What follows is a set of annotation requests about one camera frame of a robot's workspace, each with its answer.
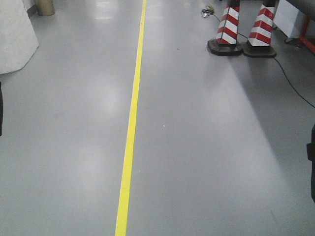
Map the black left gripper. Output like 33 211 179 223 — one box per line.
0 82 2 136

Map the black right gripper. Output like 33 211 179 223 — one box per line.
306 125 315 202

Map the brown cardboard tube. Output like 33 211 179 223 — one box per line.
34 0 55 16

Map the red white traffic cone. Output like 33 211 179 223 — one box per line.
242 0 276 58
207 0 243 56

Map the yellow floor tape line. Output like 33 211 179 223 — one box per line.
114 0 147 236

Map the black floor cable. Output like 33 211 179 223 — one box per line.
201 8 315 109

